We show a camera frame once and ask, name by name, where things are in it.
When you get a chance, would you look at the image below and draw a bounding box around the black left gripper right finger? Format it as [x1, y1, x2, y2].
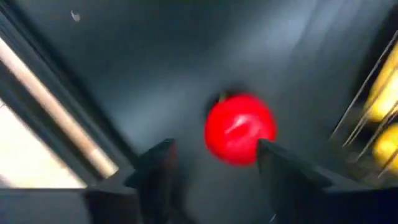
[256, 138, 335, 224]

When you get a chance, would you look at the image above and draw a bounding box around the yellow corn cob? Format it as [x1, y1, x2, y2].
[363, 43, 398, 123]

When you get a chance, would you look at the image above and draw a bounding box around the large yellow oval produce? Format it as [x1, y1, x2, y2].
[371, 123, 398, 177]

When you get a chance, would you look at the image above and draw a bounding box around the bronze wire basket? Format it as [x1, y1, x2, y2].
[329, 29, 398, 187]

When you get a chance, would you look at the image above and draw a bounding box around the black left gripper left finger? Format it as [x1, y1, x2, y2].
[123, 138, 194, 224]

